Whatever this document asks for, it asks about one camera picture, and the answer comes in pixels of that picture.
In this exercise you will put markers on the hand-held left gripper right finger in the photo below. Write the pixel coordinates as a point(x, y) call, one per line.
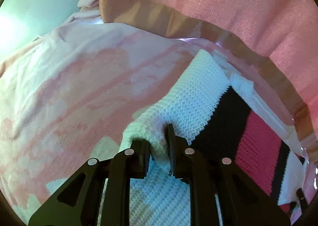
point(172, 152)

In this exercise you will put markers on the pink curtain with tan hem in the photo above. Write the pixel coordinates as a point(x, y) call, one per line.
point(223, 5)

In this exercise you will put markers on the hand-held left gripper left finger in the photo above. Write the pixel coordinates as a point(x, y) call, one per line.
point(144, 164)

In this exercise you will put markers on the white black pink knit sweater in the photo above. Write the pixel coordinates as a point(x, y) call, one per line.
point(193, 97)

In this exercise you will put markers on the pink printed blanket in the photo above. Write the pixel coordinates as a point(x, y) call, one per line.
point(74, 79)

